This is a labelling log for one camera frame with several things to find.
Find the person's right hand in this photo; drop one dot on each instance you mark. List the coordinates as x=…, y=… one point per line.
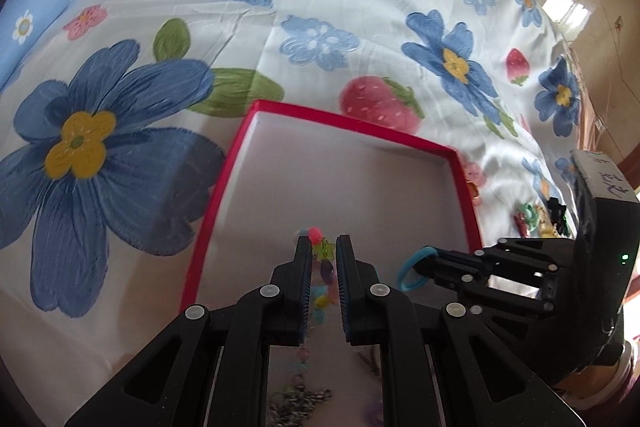
x=601, y=386

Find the floral white bedsheet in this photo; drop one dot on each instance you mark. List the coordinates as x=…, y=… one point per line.
x=114, y=130

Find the green fabric flower clip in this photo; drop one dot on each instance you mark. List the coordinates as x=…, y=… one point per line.
x=530, y=216

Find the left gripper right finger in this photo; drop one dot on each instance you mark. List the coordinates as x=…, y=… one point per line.
x=361, y=311

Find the red shallow jewelry box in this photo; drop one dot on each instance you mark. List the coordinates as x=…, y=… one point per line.
x=291, y=168

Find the black green hair accessory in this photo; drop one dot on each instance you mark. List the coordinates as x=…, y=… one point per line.
x=557, y=215

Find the yellow hair claw clip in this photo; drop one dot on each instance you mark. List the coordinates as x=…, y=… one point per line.
x=546, y=229

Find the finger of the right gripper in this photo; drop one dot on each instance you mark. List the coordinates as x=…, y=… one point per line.
x=466, y=287
x=443, y=259

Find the gold mesh band wristwatch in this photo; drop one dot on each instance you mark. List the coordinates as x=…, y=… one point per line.
x=370, y=357

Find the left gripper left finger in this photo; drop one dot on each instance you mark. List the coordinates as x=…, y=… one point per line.
x=290, y=312

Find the pink flower hair clip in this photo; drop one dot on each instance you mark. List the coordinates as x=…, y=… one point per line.
x=521, y=225

